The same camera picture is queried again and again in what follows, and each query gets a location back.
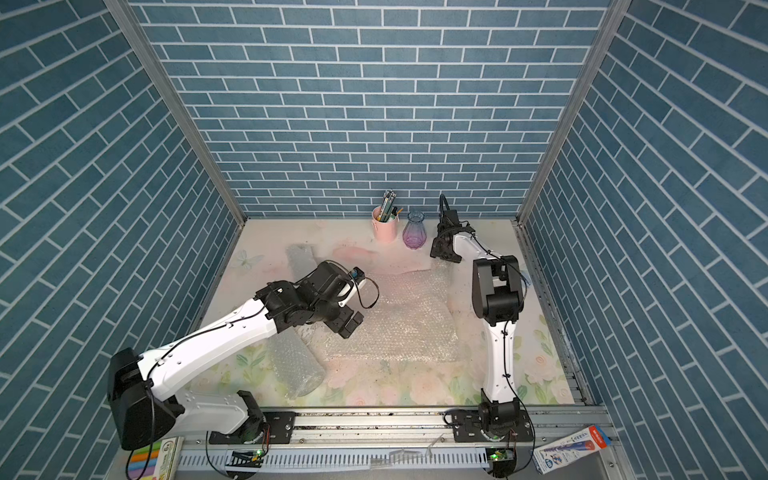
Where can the pens in cup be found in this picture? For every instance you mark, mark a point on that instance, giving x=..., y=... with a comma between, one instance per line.
x=387, y=209

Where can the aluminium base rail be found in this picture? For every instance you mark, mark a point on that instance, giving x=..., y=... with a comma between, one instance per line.
x=420, y=427

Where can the bubble wrapped vase front left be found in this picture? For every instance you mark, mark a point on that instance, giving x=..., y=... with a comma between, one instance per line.
x=295, y=366

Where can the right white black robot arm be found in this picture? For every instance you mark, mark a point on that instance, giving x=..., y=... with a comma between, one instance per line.
x=498, y=293

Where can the bubble wrapped vase back left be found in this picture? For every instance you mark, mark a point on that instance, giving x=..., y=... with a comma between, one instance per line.
x=301, y=260

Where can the white red blue box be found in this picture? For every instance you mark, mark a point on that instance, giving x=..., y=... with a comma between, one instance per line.
x=569, y=449

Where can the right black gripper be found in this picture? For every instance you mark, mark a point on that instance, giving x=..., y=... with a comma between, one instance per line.
x=436, y=251

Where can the clear bubble wrap sheet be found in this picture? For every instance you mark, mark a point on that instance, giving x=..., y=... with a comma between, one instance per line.
x=410, y=322

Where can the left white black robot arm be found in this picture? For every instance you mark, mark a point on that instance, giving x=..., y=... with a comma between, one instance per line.
x=144, y=389

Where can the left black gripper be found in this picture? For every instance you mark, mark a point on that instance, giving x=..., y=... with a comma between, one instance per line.
x=341, y=326

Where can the white slotted cable duct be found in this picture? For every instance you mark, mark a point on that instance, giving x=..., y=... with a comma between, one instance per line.
x=338, y=460

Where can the bubble wrapped vase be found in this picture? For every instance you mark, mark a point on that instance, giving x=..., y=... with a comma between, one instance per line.
x=301, y=260
x=295, y=366

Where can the purple vase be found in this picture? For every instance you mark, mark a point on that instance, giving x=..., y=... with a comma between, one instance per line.
x=414, y=235

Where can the pink pen cup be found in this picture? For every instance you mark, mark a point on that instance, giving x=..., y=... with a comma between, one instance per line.
x=384, y=232

